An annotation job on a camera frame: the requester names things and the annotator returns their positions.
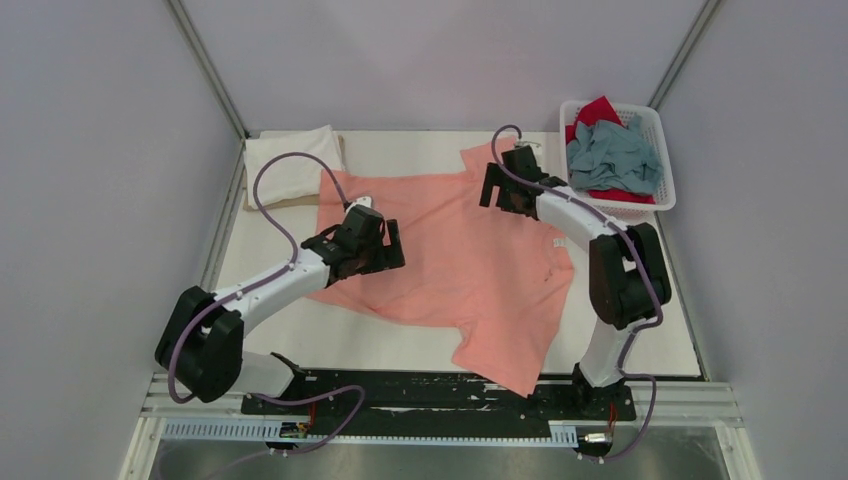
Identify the white plastic basket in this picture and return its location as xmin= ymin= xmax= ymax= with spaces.
xmin=558 ymin=100 xmax=676 ymax=218

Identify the folded white t shirt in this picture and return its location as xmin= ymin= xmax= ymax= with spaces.
xmin=243 ymin=125 xmax=346 ymax=211

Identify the purple cable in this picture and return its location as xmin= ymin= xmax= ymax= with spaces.
xmin=490 ymin=124 xmax=665 ymax=464
xmin=166 ymin=152 xmax=366 ymax=458

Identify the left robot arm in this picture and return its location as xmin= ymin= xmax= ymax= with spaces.
xmin=154 ymin=204 xmax=406 ymax=414

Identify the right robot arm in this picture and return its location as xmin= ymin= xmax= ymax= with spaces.
xmin=480 ymin=145 xmax=672 ymax=418

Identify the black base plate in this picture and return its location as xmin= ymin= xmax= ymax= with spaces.
xmin=241 ymin=369 xmax=637 ymax=438

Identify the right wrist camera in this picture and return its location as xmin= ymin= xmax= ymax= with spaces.
xmin=514 ymin=140 xmax=545 ymax=167

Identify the aluminium frame post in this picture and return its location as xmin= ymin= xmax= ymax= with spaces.
xmin=164 ymin=0 xmax=249 ymax=142
xmin=648 ymin=0 xmax=725 ymax=110

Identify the white slotted cable duct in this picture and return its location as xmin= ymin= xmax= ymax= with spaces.
xmin=160 ymin=418 xmax=578 ymax=448

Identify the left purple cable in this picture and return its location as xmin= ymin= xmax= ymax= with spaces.
xmin=166 ymin=152 xmax=366 ymax=458

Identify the right aluminium frame post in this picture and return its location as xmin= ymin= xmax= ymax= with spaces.
xmin=648 ymin=0 xmax=725 ymax=110

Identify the left aluminium frame post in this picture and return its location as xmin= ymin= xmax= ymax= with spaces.
xmin=164 ymin=0 xmax=249 ymax=142

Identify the grey blue t shirt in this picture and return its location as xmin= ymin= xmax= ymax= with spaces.
xmin=566 ymin=115 xmax=664 ymax=196

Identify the salmon pink t shirt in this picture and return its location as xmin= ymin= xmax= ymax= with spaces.
xmin=314 ymin=137 xmax=575 ymax=397

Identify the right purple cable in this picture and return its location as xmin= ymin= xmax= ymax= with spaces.
xmin=490 ymin=124 xmax=665 ymax=464

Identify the red t shirt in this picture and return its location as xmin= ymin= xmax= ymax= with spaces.
xmin=566 ymin=96 xmax=654 ymax=203

